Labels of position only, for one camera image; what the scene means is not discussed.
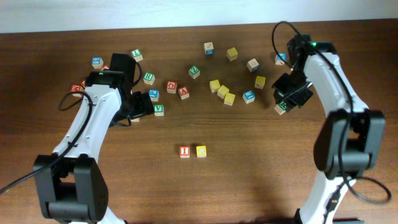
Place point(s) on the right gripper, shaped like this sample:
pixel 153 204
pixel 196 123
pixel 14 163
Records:
pixel 290 101

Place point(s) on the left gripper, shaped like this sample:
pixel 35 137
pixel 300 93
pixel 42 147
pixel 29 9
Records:
pixel 144 106

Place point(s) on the green r block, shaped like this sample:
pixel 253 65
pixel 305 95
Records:
pixel 281 107
pixel 149 78

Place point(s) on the red a block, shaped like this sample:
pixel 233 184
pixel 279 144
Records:
pixel 105 67
pixel 183 92

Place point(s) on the red I block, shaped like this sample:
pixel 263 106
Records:
pixel 184 152

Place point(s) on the yellow C block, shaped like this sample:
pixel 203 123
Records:
pixel 201 151

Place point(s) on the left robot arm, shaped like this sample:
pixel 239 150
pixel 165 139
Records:
pixel 70 186

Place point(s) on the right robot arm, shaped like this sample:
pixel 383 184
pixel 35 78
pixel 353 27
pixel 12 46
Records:
pixel 350 138

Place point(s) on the green L block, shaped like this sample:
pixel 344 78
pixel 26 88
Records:
pixel 137 55

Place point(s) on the blue S block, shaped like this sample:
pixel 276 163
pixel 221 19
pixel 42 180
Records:
pixel 97 63

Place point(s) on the blue X block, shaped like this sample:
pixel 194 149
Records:
pixel 280 58

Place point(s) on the yellow block right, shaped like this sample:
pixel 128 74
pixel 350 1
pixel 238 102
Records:
pixel 260 82

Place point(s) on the blue P block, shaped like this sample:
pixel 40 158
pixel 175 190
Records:
pixel 154 95

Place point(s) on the red 9 block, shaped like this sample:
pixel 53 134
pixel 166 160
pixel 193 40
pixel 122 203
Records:
pixel 83 84

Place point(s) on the blue E block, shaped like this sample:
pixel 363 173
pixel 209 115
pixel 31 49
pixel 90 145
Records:
pixel 248 96

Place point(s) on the red M block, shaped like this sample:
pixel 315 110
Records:
pixel 77 90

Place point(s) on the green V block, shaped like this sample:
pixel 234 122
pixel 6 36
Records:
pixel 159 110

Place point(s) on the red Q block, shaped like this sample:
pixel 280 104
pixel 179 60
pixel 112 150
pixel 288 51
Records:
pixel 171 87

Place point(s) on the yellow cluster block lower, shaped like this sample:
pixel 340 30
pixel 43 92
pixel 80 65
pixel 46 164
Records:
pixel 229 99

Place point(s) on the yellow cluster block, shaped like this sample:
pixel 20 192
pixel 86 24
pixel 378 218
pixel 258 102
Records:
pixel 214 86
pixel 222 91
pixel 229 99

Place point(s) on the yellow block top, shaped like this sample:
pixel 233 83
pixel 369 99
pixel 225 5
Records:
pixel 232 54

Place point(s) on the yellow cluster block middle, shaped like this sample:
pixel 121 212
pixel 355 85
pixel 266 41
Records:
pixel 222 91

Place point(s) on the green Z block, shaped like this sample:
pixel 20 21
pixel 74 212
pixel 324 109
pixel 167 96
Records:
pixel 194 72

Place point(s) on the yellow cluster block left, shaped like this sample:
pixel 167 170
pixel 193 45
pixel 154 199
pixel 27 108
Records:
pixel 214 86

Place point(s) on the wooden block blue side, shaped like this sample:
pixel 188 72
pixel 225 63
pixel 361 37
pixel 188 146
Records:
pixel 208 48

